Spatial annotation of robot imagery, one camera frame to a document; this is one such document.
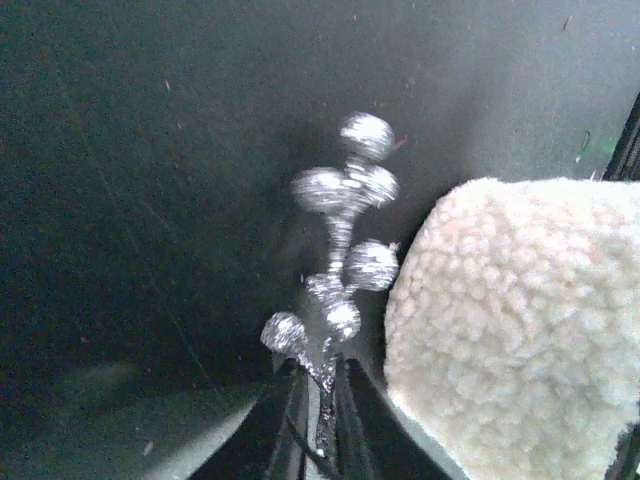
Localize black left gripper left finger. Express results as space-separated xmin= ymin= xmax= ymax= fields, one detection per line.
xmin=190 ymin=359 xmax=308 ymax=480

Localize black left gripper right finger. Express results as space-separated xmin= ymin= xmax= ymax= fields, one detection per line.
xmin=335 ymin=356 xmax=449 ymax=480

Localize white tree pot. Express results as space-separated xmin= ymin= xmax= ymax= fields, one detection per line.
xmin=384 ymin=178 xmax=639 ymax=479

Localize silver bead sprig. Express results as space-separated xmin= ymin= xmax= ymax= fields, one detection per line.
xmin=260 ymin=112 xmax=399 ymax=460

